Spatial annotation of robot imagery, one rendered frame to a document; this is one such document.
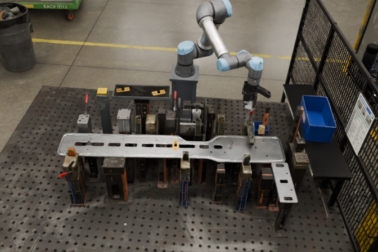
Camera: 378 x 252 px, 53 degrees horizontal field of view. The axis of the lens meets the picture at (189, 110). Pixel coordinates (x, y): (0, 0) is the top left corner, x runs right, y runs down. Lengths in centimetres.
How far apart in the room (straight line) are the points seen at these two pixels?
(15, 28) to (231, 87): 255
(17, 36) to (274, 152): 337
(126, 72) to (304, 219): 302
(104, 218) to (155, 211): 31
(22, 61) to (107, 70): 100
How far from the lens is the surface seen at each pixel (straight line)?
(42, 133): 301
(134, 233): 233
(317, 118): 267
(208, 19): 231
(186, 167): 217
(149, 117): 242
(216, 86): 455
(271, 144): 243
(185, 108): 236
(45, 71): 498
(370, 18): 489
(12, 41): 483
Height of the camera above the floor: 266
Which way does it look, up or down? 40 degrees down
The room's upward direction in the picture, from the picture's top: 3 degrees clockwise
